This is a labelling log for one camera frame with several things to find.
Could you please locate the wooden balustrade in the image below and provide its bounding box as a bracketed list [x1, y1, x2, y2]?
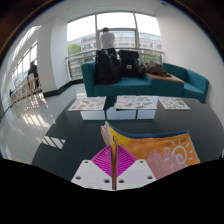
[9, 77, 43, 104]

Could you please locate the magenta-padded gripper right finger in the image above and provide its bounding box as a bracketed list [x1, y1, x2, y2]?
[114, 144, 158, 191]

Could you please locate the teal sofa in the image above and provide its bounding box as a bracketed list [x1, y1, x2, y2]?
[80, 61, 210, 104]

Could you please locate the metal window railing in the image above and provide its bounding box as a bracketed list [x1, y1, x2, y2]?
[64, 47, 164, 80]

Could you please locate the boxy black backpack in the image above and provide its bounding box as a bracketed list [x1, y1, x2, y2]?
[118, 49, 140, 78]

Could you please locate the brown bag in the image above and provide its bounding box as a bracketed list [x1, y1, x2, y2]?
[138, 61, 172, 78]

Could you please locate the orange yellow pink printed towel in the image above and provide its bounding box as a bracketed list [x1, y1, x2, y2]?
[100, 121, 201, 181]

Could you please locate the printed paper sheet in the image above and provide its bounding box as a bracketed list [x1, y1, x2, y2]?
[67, 96, 108, 112]
[158, 96, 191, 111]
[115, 95, 159, 111]

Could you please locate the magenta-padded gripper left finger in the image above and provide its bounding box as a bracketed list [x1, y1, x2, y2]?
[70, 145, 114, 191]

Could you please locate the person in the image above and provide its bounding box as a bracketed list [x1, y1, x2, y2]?
[27, 60, 39, 91]
[99, 27, 117, 56]

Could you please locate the wooden sofa table top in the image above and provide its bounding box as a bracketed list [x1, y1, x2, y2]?
[145, 72, 185, 84]

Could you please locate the large black backpack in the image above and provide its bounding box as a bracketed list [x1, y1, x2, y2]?
[94, 49, 122, 85]

